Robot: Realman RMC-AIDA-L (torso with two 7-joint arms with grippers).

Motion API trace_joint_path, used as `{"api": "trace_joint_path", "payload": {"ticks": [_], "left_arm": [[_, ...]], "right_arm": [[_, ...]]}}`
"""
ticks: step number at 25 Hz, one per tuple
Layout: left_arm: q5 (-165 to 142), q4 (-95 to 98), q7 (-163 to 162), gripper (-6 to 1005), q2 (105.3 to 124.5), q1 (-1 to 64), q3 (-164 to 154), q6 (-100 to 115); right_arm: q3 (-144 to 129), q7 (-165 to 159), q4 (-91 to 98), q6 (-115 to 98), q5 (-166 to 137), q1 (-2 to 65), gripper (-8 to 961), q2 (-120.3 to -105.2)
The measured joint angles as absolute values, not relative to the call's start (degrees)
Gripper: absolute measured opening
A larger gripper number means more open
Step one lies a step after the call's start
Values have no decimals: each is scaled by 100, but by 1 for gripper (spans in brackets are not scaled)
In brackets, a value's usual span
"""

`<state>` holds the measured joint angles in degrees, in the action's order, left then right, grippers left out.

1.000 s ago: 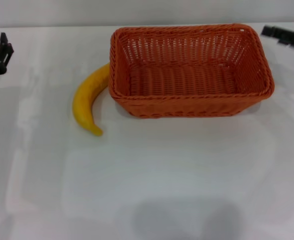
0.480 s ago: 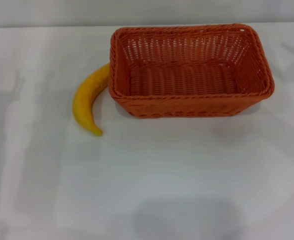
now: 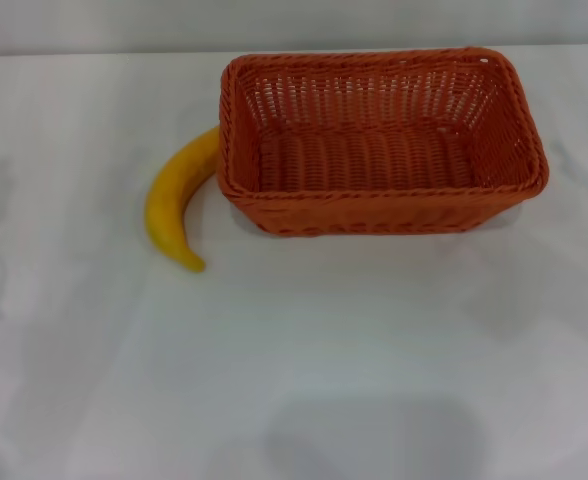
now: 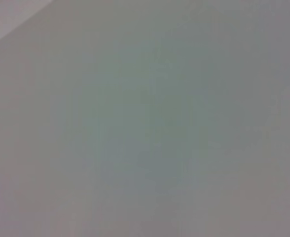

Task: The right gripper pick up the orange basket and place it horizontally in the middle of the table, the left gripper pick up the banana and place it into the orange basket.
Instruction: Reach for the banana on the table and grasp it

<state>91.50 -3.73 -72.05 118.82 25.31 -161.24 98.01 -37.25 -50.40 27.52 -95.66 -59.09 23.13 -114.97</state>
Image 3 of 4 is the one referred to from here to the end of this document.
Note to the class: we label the orange woven plastic basket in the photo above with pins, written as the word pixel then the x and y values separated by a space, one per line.
pixel 374 210

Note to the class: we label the yellow banana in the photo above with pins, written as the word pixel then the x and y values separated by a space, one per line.
pixel 174 195

